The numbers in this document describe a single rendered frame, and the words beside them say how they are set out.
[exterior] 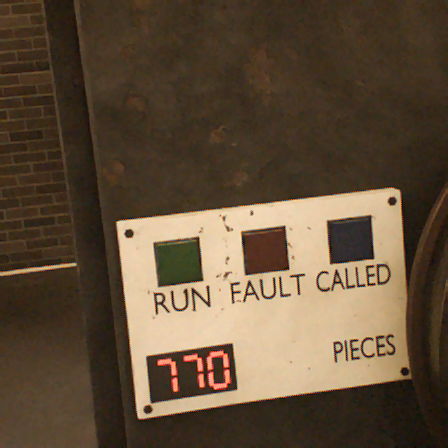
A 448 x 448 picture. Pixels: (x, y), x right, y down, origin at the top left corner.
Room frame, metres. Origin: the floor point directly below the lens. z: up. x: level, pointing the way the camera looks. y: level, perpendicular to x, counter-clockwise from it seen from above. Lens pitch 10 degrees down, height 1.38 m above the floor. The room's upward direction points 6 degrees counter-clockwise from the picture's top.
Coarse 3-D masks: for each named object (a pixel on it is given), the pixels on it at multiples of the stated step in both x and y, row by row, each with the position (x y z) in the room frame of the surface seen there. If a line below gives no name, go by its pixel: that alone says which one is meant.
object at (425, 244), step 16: (432, 208) 0.82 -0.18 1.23; (432, 224) 0.81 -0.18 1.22; (432, 240) 0.81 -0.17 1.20; (416, 256) 0.82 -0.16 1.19; (416, 272) 0.81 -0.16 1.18; (416, 288) 0.81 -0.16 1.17; (416, 304) 0.81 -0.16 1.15; (416, 320) 0.81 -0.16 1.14; (416, 336) 0.81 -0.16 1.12; (416, 352) 0.81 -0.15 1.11; (416, 368) 0.81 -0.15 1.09; (416, 384) 0.81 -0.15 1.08; (432, 400) 0.81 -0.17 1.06; (432, 416) 0.81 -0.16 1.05; (432, 432) 0.81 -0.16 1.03
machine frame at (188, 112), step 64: (64, 0) 0.94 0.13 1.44; (128, 0) 0.87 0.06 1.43; (192, 0) 0.88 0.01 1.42; (256, 0) 0.88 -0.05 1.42; (320, 0) 0.89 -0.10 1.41; (384, 0) 0.90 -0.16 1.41; (64, 64) 0.94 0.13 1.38; (128, 64) 0.87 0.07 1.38; (192, 64) 0.87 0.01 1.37; (256, 64) 0.88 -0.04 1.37; (320, 64) 0.89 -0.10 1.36; (384, 64) 0.90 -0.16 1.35; (64, 128) 0.94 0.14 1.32; (128, 128) 0.86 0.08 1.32; (192, 128) 0.87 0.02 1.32; (256, 128) 0.88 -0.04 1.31; (320, 128) 0.89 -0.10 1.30; (384, 128) 0.90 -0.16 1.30; (128, 192) 0.86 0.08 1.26; (192, 192) 0.87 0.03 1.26; (256, 192) 0.88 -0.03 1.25; (320, 192) 0.89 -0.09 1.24; (128, 384) 0.86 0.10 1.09; (384, 384) 0.90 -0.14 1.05
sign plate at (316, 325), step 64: (384, 192) 0.88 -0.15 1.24; (128, 256) 0.84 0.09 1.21; (320, 256) 0.87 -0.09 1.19; (384, 256) 0.88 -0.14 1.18; (128, 320) 0.84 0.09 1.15; (192, 320) 0.85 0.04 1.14; (256, 320) 0.86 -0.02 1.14; (320, 320) 0.87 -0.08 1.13; (384, 320) 0.88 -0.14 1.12; (192, 384) 0.85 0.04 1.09; (256, 384) 0.86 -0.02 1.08; (320, 384) 0.87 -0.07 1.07
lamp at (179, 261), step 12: (192, 240) 0.85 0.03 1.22; (168, 252) 0.84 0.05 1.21; (180, 252) 0.84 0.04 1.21; (192, 252) 0.85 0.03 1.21; (168, 264) 0.84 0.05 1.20; (180, 264) 0.84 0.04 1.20; (192, 264) 0.85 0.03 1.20; (168, 276) 0.84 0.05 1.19; (180, 276) 0.84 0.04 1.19; (192, 276) 0.85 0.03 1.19
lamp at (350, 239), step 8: (336, 224) 0.87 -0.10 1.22; (344, 224) 0.87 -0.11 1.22; (352, 224) 0.87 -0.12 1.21; (360, 224) 0.87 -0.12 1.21; (368, 224) 0.87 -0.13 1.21; (336, 232) 0.87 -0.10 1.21; (344, 232) 0.87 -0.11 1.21; (352, 232) 0.87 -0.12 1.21; (360, 232) 0.87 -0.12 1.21; (368, 232) 0.87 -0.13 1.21; (336, 240) 0.87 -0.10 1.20; (344, 240) 0.87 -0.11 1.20; (352, 240) 0.87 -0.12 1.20; (360, 240) 0.87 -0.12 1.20; (368, 240) 0.87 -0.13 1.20; (336, 248) 0.87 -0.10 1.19; (344, 248) 0.87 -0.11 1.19; (352, 248) 0.87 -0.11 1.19; (360, 248) 0.87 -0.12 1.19; (368, 248) 0.87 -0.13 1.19; (336, 256) 0.87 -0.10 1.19; (344, 256) 0.87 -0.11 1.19; (352, 256) 0.87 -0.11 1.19; (360, 256) 0.87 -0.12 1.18; (368, 256) 0.87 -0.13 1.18
